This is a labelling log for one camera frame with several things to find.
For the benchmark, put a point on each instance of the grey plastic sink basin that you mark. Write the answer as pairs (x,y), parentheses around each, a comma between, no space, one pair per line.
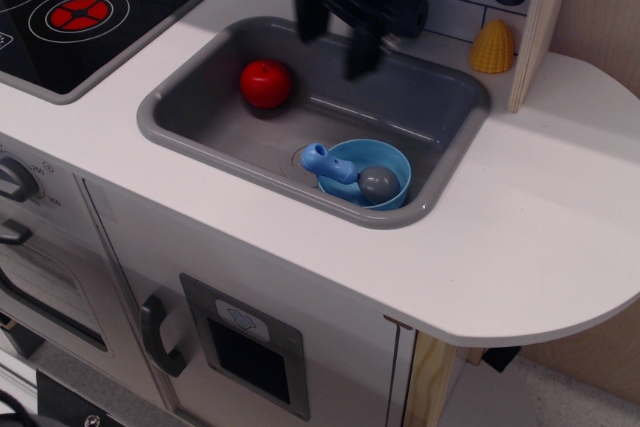
(429,112)

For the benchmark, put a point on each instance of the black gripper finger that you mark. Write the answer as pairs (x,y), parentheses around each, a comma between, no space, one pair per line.
(312,18)
(363,54)

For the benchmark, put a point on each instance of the black toy stovetop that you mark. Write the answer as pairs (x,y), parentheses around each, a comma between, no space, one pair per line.
(58,50)

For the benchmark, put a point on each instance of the grey dispenser panel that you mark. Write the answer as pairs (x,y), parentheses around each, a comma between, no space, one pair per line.
(250,347)

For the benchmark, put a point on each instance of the yellow toy corn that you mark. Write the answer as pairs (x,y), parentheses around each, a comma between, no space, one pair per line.
(492,51)

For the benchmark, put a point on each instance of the blue and grey toy spoon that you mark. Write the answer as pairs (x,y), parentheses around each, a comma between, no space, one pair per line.
(377,184)

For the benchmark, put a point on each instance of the toy oven door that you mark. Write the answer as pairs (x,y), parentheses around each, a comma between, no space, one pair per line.
(60,285)

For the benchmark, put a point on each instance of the grey cabinet door handle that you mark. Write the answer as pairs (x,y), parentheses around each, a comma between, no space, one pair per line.
(152,314)

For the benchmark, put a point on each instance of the grey oven knob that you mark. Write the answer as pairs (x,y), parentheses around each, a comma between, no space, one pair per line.
(19,182)

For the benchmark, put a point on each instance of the grey oven door handle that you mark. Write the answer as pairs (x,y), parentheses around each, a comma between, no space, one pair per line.
(14,233)

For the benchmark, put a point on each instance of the light wooden side post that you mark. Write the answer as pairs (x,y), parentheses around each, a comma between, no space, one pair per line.
(539,28)

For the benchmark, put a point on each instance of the red toy apple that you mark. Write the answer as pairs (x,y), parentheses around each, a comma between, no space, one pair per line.
(265,83)

